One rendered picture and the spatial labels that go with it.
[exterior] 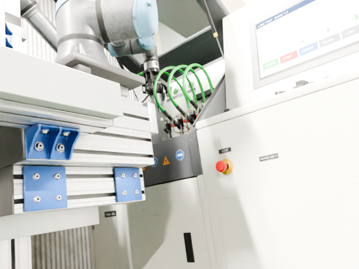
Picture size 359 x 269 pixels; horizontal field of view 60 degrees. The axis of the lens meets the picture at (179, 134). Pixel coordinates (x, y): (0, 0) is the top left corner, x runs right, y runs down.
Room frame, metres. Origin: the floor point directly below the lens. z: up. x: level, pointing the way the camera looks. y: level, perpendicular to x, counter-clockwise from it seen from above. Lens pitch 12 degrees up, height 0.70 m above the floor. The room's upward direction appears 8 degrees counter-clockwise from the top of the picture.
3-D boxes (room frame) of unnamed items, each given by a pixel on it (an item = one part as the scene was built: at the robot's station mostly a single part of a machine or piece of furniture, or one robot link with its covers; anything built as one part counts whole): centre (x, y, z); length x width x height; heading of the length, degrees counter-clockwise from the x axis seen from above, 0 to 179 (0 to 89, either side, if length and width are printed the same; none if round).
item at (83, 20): (0.74, 0.22, 1.20); 0.13 x 0.12 x 0.14; 90
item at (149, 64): (1.46, 0.09, 1.39); 0.08 x 0.08 x 0.05
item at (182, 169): (1.32, 0.20, 0.87); 0.62 x 0.04 x 0.16; 51
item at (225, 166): (1.01, -0.13, 0.80); 0.05 x 0.04 x 0.05; 51
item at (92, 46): (0.74, 0.22, 1.09); 0.15 x 0.15 x 0.10
